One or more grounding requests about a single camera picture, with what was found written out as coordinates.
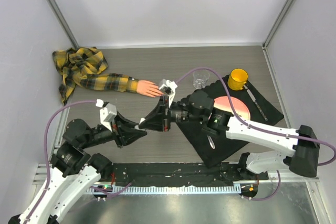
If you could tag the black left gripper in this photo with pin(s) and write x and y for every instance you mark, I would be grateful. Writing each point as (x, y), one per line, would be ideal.
(124, 131)

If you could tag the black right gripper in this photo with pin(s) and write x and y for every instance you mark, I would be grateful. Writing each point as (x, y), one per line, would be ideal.
(157, 121)

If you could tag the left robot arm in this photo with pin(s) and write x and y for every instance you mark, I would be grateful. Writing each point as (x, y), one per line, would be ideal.
(73, 171)

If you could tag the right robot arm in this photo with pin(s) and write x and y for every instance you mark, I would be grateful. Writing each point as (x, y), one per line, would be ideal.
(290, 148)

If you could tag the mannequin hand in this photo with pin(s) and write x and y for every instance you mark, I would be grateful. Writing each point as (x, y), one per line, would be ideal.
(148, 88)

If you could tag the silver fork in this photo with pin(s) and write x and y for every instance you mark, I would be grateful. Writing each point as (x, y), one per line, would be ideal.
(211, 142)

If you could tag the black scalloped placemat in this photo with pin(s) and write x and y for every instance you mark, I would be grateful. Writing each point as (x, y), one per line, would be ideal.
(230, 150)

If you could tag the clear plastic cup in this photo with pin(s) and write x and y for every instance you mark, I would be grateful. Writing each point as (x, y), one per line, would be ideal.
(200, 78)

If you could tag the pink cream plate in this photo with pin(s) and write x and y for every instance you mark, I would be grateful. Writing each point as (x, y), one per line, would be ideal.
(239, 106)

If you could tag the yellow plaid shirt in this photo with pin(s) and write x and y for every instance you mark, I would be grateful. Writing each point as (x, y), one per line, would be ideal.
(84, 67)

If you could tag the yellow mug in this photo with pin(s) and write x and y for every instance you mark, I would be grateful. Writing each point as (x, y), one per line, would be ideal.
(237, 79)

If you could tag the silver knife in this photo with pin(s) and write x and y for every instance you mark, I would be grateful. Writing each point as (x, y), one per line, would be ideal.
(255, 102)

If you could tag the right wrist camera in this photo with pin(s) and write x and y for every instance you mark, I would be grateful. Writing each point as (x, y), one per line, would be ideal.
(168, 88)

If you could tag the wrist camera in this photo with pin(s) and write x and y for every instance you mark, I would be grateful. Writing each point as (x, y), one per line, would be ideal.
(107, 113)
(168, 88)

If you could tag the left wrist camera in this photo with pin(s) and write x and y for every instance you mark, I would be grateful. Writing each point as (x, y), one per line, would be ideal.
(107, 113)

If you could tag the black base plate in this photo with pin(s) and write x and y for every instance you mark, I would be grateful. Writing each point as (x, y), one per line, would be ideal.
(181, 174)

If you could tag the white cable duct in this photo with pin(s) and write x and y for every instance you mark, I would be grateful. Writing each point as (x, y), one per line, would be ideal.
(235, 189)

